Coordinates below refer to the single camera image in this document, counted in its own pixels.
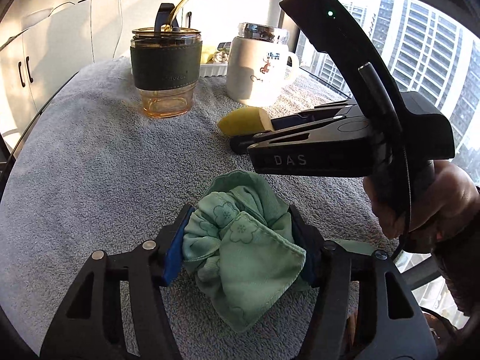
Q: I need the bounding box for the yellow oval sponge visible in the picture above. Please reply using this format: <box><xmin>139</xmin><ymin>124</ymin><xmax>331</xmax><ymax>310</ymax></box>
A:
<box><xmin>217</xmin><ymin>106</ymin><xmax>274</xmax><ymax>137</ymax></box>

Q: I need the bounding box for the green flower cloth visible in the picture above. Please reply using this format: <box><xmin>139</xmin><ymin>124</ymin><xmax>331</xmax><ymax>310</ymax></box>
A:
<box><xmin>182</xmin><ymin>170</ymin><xmax>307</xmax><ymax>332</ymax></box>

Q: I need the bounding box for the person's right hand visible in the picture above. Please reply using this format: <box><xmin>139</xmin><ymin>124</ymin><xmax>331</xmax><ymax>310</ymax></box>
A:
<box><xmin>362</xmin><ymin>159</ymin><xmax>480</xmax><ymax>255</ymax></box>

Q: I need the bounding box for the white ceramic mug steel lid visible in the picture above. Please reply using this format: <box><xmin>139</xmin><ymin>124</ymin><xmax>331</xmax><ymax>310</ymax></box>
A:
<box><xmin>226</xmin><ymin>22</ymin><xmax>299</xmax><ymax>107</ymax></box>

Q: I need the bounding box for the white plastic tray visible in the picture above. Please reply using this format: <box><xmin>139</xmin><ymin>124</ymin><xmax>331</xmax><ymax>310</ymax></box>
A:
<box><xmin>199</xmin><ymin>46</ymin><xmax>230</xmax><ymax>77</ymax></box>

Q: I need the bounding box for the amber glass cup green sleeve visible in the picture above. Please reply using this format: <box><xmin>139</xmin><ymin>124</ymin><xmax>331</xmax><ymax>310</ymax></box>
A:
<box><xmin>130</xmin><ymin>0</ymin><xmax>203</xmax><ymax>118</ymax></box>

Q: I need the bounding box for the grey towel table cover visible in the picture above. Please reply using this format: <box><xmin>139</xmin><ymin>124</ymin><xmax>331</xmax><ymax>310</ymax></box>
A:
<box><xmin>1</xmin><ymin>58</ymin><xmax>397</xmax><ymax>359</ymax></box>

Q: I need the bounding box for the white hanging cable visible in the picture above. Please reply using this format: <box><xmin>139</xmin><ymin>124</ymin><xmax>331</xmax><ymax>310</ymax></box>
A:
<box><xmin>115</xmin><ymin>0</ymin><xmax>125</xmax><ymax>57</ymax></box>

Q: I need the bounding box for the white cabinet with black handles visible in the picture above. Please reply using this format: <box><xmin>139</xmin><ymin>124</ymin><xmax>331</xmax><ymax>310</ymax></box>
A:
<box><xmin>1</xmin><ymin>0</ymin><xmax>180</xmax><ymax>135</ymax></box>

